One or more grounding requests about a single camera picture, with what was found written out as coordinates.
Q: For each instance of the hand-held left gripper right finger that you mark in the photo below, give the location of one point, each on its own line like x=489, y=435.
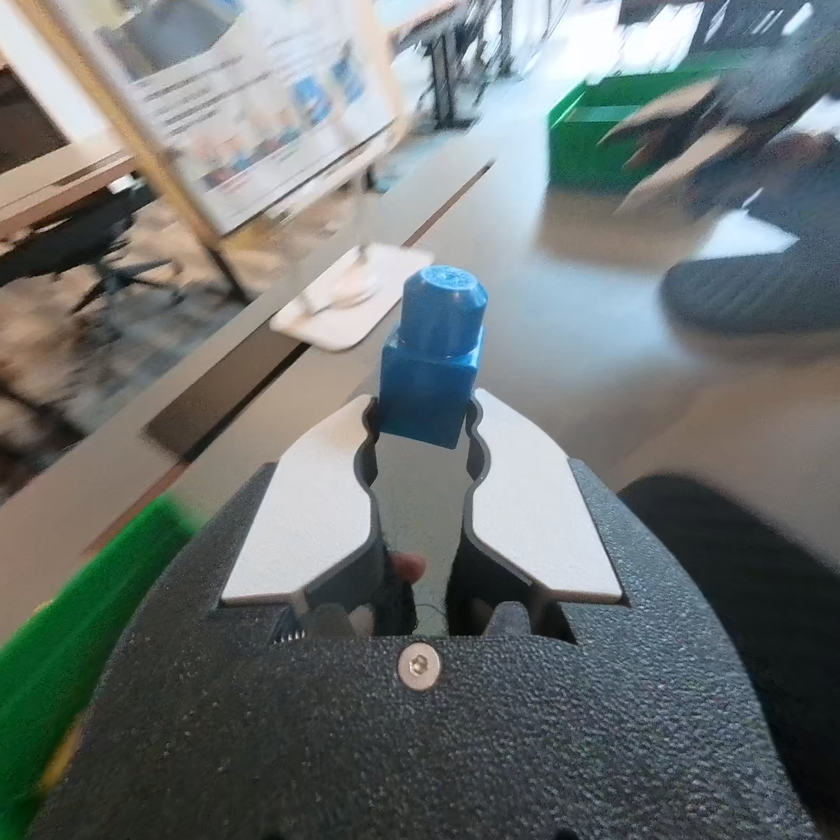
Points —
x=538, y=512

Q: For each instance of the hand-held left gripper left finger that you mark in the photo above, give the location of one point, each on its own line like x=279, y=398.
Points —
x=308, y=512

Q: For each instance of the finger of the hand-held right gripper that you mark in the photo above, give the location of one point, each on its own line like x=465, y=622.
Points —
x=689, y=170
x=663, y=111

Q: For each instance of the green plastic bin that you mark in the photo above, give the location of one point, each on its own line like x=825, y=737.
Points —
x=59, y=643
x=584, y=144

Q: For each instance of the blue mega block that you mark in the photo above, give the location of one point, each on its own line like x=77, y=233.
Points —
x=426, y=387

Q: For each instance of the person's left hand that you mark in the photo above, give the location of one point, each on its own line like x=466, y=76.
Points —
x=410, y=568

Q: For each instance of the black wrist rest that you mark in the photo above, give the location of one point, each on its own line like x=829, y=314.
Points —
x=754, y=295

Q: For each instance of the wooden top office desk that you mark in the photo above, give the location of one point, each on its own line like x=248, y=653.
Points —
x=453, y=65

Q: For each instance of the black office chair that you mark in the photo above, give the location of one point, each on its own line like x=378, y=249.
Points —
x=72, y=249

